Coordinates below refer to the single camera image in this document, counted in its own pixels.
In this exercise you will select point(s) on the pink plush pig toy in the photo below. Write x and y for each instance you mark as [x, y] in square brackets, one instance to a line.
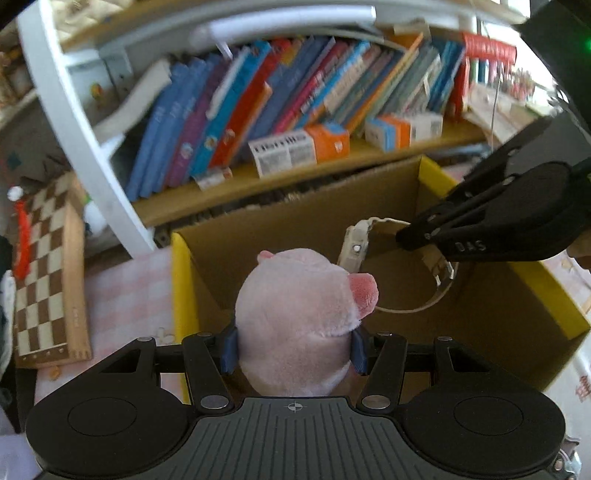
[295, 314]

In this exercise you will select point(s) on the red book box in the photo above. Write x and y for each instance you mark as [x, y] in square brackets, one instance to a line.
[478, 63]

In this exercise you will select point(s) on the row of leaning books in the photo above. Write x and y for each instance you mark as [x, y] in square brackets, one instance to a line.
[210, 108]

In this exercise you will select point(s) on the red tassel ornament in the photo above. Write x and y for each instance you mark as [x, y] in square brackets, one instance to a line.
[21, 266]

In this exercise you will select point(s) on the yellow cardboard box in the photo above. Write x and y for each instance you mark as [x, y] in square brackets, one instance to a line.
[517, 315]

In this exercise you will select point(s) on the white orange medicine box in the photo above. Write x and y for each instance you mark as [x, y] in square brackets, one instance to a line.
[315, 144]

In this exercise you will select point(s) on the orange white small box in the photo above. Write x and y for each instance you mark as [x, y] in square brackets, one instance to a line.
[391, 132]

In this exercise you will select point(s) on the white bookshelf frame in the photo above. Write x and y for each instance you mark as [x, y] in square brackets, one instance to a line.
[49, 63]

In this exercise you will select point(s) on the wooden chess board box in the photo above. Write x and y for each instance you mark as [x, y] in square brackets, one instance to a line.
[50, 324]

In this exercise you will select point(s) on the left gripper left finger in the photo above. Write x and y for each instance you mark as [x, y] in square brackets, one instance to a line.
[227, 342]

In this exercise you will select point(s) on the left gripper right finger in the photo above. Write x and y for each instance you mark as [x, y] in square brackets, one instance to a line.
[359, 351]

